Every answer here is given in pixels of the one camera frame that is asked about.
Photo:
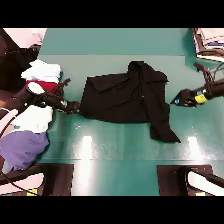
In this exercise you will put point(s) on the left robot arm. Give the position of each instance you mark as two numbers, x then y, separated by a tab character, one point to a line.
40	97

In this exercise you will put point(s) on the black garment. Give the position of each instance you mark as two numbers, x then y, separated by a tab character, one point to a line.
20	58

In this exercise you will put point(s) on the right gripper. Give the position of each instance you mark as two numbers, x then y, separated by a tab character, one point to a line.
190	97

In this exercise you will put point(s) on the black shirt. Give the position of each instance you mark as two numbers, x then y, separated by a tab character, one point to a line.
126	96

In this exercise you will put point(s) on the white garment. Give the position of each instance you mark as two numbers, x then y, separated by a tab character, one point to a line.
41	71
35	118

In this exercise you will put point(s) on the heap of clothes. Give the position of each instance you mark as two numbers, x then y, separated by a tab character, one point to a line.
211	41

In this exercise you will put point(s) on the purple garment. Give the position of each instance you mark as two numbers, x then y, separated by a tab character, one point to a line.
23	148

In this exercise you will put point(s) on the red garment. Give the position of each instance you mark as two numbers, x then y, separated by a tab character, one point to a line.
48	86

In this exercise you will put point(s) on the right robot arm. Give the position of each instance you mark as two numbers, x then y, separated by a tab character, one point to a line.
216	87

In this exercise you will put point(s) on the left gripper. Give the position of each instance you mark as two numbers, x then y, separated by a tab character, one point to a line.
71	107

